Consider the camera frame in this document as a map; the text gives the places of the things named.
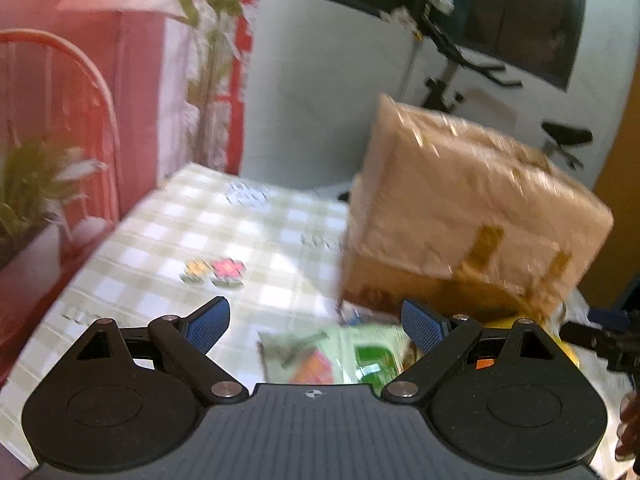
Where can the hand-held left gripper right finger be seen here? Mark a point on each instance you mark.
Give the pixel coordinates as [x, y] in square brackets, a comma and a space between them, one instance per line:
[423, 326]

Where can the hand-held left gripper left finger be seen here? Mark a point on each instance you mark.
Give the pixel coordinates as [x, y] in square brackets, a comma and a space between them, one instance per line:
[207, 326]

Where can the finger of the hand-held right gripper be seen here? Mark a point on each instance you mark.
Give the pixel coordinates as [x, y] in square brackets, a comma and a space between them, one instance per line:
[582, 336]

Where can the yellow snack packet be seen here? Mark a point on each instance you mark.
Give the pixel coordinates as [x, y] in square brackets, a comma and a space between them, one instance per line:
[520, 316]

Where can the green snack packet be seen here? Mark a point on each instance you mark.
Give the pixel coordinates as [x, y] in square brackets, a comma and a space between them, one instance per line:
[340, 355]

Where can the brown cardboard box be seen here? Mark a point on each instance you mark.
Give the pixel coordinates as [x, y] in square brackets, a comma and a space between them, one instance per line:
[465, 210]

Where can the person's right hand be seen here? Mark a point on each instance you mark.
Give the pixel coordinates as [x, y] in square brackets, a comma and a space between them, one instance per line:
[629, 427]

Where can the green checked tablecloth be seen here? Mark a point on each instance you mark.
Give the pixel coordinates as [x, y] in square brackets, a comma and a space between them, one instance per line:
[200, 220]

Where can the orange wooden door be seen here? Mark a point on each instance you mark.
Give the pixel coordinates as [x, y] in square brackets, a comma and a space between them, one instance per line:
[622, 200]

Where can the pink printed backdrop cloth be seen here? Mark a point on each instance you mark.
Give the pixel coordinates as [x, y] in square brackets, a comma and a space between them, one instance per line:
[100, 110]

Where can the black exercise bike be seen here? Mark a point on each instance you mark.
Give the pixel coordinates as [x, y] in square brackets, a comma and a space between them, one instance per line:
[450, 50]

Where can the white crumpled cloth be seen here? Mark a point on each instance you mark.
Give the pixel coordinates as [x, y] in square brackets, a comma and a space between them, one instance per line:
[397, 17]

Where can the dark window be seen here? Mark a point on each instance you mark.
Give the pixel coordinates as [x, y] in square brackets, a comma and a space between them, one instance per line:
[500, 10]

